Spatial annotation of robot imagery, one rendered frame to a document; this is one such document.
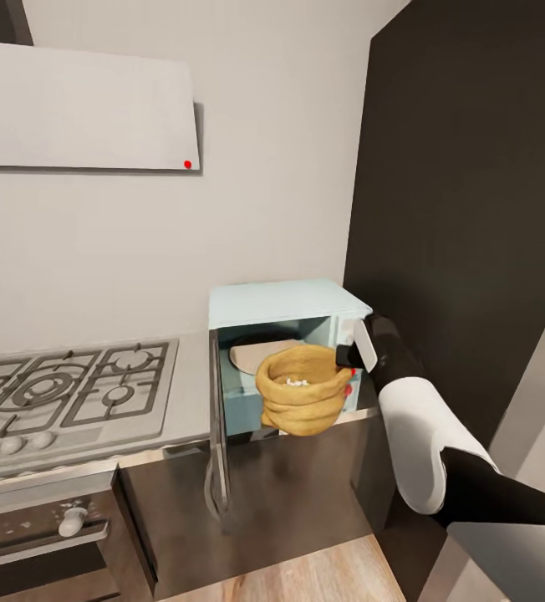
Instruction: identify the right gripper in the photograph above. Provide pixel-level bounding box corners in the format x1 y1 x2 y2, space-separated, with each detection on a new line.
335 344 365 370

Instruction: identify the popcorn bag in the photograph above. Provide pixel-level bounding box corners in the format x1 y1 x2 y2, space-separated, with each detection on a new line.
255 344 355 436

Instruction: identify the microwave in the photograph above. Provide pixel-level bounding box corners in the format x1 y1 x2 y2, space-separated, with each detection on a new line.
204 278 372 536

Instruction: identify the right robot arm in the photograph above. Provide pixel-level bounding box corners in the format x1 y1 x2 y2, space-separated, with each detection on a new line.
335 313 545 602

